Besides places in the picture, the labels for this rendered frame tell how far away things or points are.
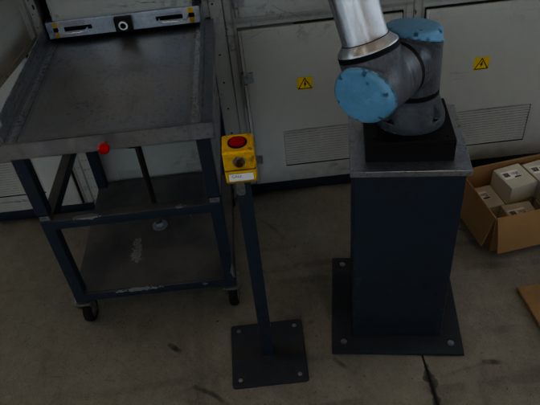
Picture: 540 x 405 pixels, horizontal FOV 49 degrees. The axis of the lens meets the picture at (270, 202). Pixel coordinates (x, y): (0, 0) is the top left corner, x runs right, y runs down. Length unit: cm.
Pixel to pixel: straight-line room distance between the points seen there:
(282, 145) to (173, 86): 80
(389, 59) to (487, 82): 122
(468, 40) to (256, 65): 81
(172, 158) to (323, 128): 66
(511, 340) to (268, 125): 122
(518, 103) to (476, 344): 106
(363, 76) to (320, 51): 96
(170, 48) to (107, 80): 26
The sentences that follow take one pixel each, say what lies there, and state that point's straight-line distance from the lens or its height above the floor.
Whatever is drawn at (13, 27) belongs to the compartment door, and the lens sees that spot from 232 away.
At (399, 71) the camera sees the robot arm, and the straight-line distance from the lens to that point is 145.
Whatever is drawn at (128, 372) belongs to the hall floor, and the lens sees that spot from 221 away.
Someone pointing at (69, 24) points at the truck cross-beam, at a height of 91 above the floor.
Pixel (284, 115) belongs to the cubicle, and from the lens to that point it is 247.
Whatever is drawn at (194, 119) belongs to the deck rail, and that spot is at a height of 85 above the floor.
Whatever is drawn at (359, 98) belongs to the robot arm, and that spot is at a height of 100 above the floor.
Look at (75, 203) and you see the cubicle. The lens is 281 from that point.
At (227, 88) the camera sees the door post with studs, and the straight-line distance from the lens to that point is 242.
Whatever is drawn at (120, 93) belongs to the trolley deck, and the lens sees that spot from 191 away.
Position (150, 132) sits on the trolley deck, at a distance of 172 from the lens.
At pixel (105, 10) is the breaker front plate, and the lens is 226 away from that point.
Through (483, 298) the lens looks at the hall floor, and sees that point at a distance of 234.
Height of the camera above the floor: 176
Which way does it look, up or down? 41 degrees down
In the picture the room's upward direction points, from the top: 7 degrees counter-clockwise
